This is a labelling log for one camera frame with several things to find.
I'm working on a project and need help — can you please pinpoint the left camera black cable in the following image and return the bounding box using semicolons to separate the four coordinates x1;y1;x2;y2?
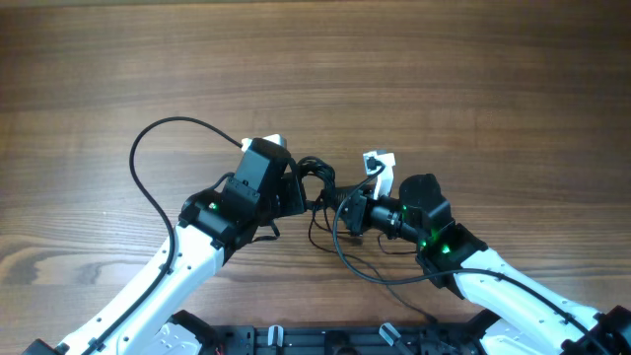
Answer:
78;116;245;355

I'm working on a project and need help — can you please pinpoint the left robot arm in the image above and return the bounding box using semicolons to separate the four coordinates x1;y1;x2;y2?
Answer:
26;134;306;354

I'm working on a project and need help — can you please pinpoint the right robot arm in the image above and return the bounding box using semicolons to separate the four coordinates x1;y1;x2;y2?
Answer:
334;174;630;354

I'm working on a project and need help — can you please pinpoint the camera black cable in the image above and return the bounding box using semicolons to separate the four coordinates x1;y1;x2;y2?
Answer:
331;160;612;355
78;116;245;355

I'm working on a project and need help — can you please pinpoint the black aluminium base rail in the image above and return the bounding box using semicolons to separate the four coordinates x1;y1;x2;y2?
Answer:
211;324;484;355

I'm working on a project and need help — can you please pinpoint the right camera black cable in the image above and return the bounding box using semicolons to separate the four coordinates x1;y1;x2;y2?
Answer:
331;160;612;355

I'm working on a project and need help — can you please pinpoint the black usb cable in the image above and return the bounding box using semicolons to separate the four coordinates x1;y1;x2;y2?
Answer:
296;156;440;325

